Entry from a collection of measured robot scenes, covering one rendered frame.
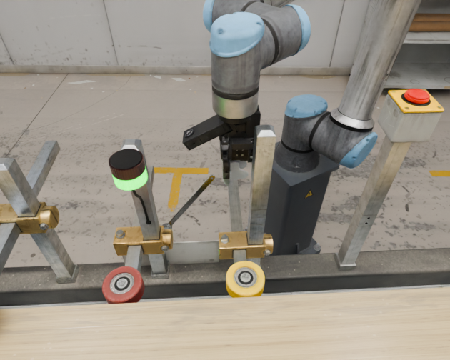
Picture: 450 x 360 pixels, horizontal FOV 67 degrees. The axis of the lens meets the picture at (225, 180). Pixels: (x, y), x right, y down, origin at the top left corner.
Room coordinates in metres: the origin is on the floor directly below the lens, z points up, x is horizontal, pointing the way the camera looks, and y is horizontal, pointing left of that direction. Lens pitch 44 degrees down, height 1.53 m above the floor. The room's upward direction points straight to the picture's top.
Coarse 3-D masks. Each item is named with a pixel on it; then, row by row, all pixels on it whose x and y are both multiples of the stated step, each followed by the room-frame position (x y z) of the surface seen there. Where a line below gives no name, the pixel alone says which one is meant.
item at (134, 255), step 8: (152, 168) 0.75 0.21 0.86; (152, 176) 0.72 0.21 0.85; (152, 184) 0.71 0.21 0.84; (136, 216) 0.56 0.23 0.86; (136, 224) 0.54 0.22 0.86; (128, 248) 0.47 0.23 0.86; (136, 248) 0.47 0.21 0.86; (128, 256) 0.44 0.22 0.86; (136, 256) 0.44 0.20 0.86; (128, 264) 0.42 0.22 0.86; (136, 264) 0.42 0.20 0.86
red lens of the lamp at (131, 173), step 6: (120, 150) 0.48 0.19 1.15; (144, 162) 0.46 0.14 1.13; (114, 168) 0.43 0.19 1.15; (132, 168) 0.43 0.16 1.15; (138, 168) 0.44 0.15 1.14; (144, 168) 0.45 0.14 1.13; (114, 174) 0.43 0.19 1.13; (120, 174) 0.42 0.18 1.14; (126, 174) 0.42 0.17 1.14; (132, 174) 0.43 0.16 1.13; (138, 174) 0.43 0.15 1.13
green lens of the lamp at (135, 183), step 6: (144, 174) 0.45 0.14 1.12; (114, 180) 0.43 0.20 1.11; (120, 180) 0.43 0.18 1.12; (132, 180) 0.43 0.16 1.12; (138, 180) 0.43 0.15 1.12; (144, 180) 0.44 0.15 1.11; (120, 186) 0.43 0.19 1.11; (126, 186) 0.42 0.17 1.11; (132, 186) 0.43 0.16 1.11; (138, 186) 0.43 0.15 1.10
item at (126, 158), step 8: (120, 152) 0.47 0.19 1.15; (128, 152) 0.47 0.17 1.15; (136, 152) 0.47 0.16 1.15; (112, 160) 0.45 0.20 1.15; (120, 160) 0.45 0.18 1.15; (128, 160) 0.45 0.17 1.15; (136, 160) 0.45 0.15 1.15; (120, 168) 0.43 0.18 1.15; (128, 168) 0.43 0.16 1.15; (144, 208) 0.48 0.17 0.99
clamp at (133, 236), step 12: (120, 228) 0.52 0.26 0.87; (132, 228) 0.52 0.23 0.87; (120, 240) 0.48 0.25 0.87; (132, 240) 0.48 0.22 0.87; (144, 240) 0.48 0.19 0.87; (156, 240) 0.48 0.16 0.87; (168, 240) 0.49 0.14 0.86; (120, 252) 0.47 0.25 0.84; (144, 252) 0.48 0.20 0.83; (156, 252) 0.48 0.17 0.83
